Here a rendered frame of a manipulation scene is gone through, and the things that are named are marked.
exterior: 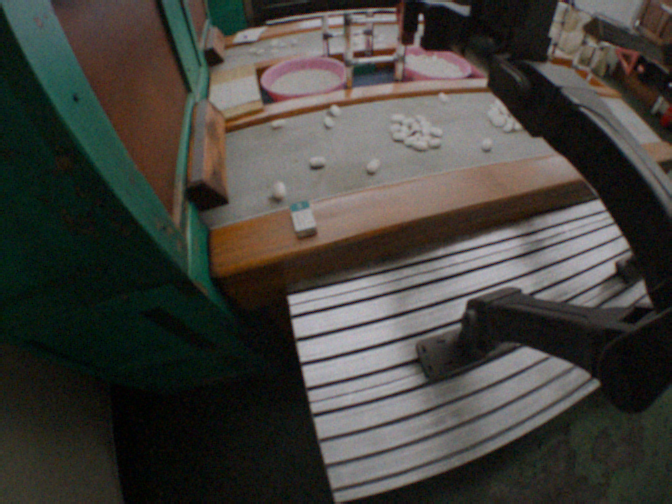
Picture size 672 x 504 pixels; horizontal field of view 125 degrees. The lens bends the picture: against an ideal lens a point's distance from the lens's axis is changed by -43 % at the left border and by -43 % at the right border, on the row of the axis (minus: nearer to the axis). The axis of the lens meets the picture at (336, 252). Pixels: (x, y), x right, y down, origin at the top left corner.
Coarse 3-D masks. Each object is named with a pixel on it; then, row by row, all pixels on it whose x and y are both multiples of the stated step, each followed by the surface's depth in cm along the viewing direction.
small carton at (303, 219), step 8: (296, 208) 52; (304, 208) 52; (296, 216) 51; (304, 216) 51; (312, 216) 51; (296, 224) 50; (304, 224) 50; (312, 224) 50; (296, 232) 50; (304, 232) 50; (312, 232) 51
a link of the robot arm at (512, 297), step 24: (504, 288) 40; (480, 312) 39; (504, 312) 34; (528, 312) 30; (552, 312) 26; (576, 312) 23; (600, 312) 21; (624, 312) 18; (648, 312) 16; (480, 336) 39; (504, 336) 34; (528, 336) 30; (552, 336) 25; (576, 336) 22; (600, 336) 18; (576, 360) 22
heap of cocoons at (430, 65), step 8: (408, 56) 93; (424, 56) 94; (408, 64) 90; (416, 64) 89; (424, 64) 90; (432, 64) 89; (440, 64) 90; (448, 64) 91; (424, 72) 86; (432, 72) 86; (440, 72) 88; (448, 72) 86; (456, 72) 88
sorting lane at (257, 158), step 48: (432, 96) 78; (480, 96) 79; (240, 144) 69; (288, 144) 68; (336, 144) 67; (384, 144) 67; (480, 144) 67; (528, 144) 67; (240, 192) 60; (288, 192) 60; (336, 192) 59
